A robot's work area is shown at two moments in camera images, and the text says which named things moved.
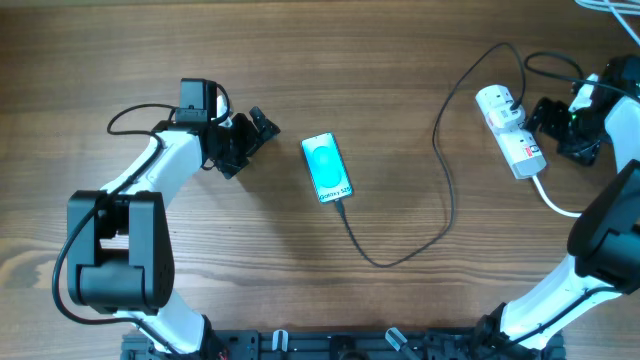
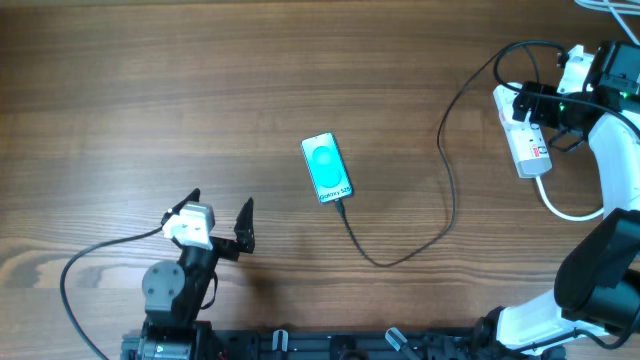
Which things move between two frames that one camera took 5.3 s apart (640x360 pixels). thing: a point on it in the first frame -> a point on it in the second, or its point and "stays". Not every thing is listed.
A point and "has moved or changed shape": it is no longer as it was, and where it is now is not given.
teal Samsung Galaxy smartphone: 326,167 stays
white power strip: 505,116 has moved or changed shape
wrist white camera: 222,109 -> 193,225
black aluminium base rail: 336,345 stays
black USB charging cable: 435,147 has moved or changed shape
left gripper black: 251,141 -> 229,250
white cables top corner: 631,7 stays
